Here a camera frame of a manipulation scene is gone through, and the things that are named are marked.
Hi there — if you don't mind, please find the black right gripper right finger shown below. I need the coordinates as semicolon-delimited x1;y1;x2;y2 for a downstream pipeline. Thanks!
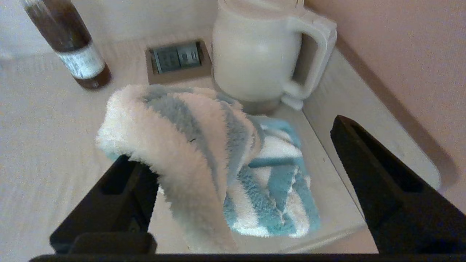
330;115;466;254

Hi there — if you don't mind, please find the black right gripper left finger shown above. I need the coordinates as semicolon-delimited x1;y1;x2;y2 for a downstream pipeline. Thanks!
50;155;160;254

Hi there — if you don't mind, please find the green white striped towel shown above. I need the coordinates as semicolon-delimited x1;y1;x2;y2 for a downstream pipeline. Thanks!
95;84;321;254

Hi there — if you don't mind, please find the dark pop-up power socket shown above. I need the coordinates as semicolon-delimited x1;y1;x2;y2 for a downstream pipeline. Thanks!
146;39;212;85

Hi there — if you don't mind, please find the full dark tea bottle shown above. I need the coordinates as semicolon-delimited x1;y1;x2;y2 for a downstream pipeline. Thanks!
20;0;112;90

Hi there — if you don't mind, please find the cream electric kettle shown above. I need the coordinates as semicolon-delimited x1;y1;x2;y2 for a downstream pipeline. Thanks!
212;0;338;110

